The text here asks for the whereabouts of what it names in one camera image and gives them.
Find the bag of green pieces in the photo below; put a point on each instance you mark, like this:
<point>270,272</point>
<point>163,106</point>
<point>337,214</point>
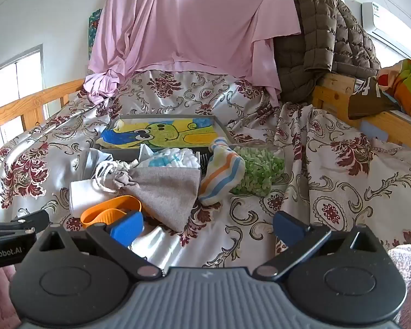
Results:
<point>260,168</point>

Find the green wall poster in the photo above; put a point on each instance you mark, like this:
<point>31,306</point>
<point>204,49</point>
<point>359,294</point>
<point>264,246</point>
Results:
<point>94,31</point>

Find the striped towel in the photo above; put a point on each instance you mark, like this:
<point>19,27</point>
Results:
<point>219,174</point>

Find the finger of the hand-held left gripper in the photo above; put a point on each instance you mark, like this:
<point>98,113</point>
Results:
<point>30,221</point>

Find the orange sock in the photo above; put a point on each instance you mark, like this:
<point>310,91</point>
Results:
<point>99,214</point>

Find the dark brown printed cloth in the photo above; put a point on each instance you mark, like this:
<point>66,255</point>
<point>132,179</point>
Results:
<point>366,106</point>

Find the colourful patterned cloth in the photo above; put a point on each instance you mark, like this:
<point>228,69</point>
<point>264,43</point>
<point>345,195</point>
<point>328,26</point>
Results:
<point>407,78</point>

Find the window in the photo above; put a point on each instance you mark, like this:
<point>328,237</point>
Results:
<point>17,75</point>

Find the wooden bed frame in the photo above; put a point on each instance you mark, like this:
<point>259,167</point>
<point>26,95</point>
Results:
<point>34,106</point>

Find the pink bed sheet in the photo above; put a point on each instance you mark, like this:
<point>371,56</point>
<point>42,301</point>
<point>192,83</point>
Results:
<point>191,24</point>

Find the pink fuzzy cloth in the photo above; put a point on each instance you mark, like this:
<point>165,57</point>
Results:
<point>0,294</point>

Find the brown quilted jacket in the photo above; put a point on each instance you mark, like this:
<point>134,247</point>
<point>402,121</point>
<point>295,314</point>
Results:
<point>328,41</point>

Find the floral satin bed cover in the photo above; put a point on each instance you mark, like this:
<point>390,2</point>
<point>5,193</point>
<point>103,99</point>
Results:
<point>328,178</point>

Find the black white striped sock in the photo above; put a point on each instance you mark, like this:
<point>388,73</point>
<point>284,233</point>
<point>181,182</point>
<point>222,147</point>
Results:
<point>203,159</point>

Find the white blue printed cloth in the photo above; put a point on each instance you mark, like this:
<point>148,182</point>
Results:
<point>174,157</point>

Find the grey sock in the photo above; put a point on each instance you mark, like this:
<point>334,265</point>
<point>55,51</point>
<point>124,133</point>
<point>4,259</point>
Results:
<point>89,164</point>

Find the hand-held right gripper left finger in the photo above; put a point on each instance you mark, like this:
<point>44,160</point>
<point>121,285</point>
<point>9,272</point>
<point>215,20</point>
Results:
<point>126,228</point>

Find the grey tray with cartoon lining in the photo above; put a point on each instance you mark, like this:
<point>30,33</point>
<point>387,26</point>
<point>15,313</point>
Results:
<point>150,133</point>

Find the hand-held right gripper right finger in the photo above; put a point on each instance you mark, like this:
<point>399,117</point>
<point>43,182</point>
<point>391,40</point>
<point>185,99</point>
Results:
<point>289,228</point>

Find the white air conditioner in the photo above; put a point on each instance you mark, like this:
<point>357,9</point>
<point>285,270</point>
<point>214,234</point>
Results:
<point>387,20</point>

